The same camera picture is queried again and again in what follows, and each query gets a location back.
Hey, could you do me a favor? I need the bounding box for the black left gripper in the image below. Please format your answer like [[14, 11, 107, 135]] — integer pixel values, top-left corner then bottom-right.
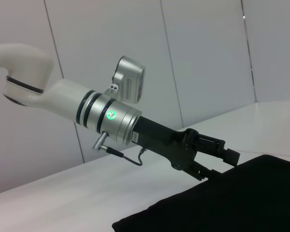
[[131, 116, 240, 182]]

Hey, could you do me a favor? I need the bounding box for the black t-shirt with FREE print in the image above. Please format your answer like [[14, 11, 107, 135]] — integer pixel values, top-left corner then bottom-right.
[[111, 154, 290, 232]]

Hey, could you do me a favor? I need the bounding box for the thin dark red cable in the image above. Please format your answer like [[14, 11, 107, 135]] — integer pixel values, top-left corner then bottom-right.
[[105, 146, 148, 167]]

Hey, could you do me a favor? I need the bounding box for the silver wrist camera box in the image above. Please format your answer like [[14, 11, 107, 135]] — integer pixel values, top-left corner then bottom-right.
[[103, 55, 146, 105]]

